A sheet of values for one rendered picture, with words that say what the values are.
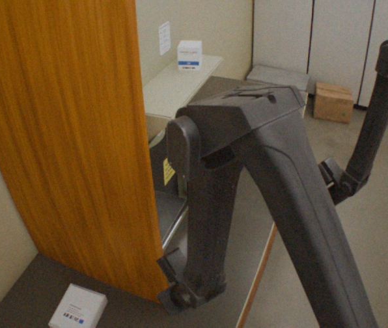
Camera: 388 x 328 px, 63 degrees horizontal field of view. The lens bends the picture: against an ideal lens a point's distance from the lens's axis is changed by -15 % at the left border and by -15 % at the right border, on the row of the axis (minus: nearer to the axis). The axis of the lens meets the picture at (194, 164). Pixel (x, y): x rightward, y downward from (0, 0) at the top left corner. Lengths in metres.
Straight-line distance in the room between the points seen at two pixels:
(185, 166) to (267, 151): 0.11
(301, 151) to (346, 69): 3.57
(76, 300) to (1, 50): 0.70
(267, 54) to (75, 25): 3.44
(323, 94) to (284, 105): 3.29
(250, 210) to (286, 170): 0.97
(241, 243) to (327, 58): 2.92
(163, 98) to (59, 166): 0.27
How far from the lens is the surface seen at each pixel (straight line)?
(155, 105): 0.72
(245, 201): 1.32
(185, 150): 0.38
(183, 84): 0.79
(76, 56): 0.62
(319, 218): 0.34
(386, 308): 2.35
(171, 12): 0.89
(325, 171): 1.00
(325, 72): 3.92
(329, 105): 3.66
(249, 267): 1.13
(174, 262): 0.73
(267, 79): 3.63
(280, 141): 0.32
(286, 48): 3.87
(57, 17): 0.62
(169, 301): 0.84
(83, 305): 1.06
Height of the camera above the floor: 1.86
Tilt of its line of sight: 39 degrees down
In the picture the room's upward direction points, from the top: 2 degrees counter-clockwise
